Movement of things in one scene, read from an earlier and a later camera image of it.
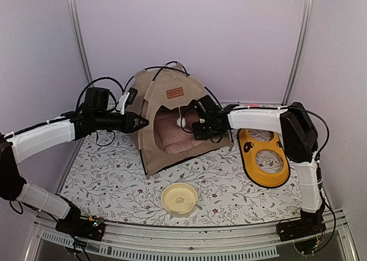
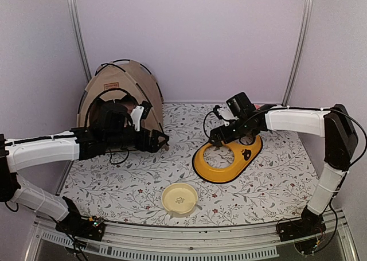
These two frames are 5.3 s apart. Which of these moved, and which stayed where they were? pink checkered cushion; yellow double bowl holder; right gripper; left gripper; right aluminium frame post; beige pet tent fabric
Moved: left gripper; beige pet tent fabric; pink checkered cushion; right gripper; yellow double bowl holder
Stayed: right aluminium frame post
